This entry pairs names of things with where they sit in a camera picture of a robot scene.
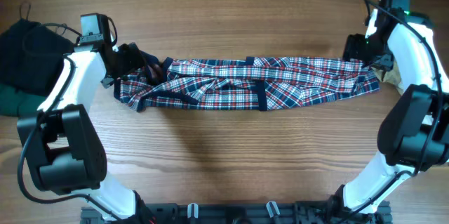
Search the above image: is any red blue plaid garment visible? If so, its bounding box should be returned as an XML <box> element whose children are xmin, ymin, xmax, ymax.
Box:
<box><xmin>114</xmin><ymin>57</ymin><xmax>380</xmax><ymax>112</ymax></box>

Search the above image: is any green folded garment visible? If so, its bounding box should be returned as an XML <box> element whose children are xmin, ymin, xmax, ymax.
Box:
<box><xmin>1</xmin><ymin>84</ymin><xmax>48</xmax><ymax>117</ymax></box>

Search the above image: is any black folded garment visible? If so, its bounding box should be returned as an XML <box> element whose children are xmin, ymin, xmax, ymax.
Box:
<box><xmin>1</xmin><ymin>17</ymin><xmax>74</xmax><ymax>96</ymax></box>

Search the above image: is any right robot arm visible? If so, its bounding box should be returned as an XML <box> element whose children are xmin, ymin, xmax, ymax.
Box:
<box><xmin>326</xmin><ymin>8</ymin><xmax>448</xmax><ymax>223</ymax></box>

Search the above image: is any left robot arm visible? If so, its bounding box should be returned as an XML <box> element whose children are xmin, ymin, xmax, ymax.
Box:
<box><xmin>17</xmin><ymin>44</ymin><xmax>154</xmax><ymax>223</ymax></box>

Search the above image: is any beige garment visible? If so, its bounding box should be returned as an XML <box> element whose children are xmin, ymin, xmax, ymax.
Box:
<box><xmin>373</xmin><ymin>61</ymin><xmax>404</xmax><ymax>95</ymax></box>

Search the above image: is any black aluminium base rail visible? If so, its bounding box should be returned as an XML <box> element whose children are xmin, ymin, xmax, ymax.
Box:
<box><xmin>80</xmin><ymin>201</ymin><xmax>393</xmax><ymax>224</ymax></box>

